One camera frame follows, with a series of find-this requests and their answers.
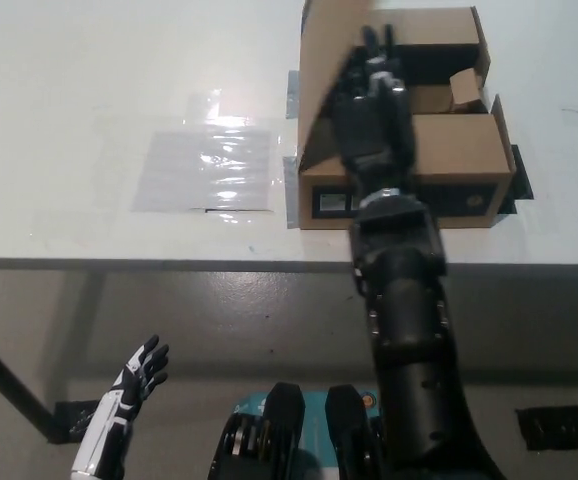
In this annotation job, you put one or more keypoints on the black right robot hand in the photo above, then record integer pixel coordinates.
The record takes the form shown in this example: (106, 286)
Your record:
(369, 130)

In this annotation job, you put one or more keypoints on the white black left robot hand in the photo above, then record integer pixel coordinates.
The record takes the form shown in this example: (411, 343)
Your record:
(136, 377)

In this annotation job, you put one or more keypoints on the brown cardboard storage box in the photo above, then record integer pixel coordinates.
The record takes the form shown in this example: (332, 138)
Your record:
(329, 65)

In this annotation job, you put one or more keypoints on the small cardboard insert box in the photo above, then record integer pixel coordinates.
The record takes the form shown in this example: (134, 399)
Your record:
(464, 90)

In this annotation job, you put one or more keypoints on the black teal robot torso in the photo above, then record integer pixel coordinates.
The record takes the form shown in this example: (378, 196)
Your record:
(279, 440)

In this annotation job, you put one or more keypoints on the black floor tape patch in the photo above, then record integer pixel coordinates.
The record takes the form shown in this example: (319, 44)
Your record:
(549, 425)
(66, 420)

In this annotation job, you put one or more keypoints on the short grey tape strip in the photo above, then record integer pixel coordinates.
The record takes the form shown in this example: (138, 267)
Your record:
(293, 95)

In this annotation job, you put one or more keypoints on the long grey tape strip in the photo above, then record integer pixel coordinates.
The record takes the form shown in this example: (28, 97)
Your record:
(291, 197)

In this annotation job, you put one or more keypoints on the black slanted table leg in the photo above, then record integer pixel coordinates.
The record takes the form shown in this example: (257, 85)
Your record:
(14, 382)

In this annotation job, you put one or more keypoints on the clear plastic film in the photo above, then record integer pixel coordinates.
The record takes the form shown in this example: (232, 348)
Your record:
(204, 110)

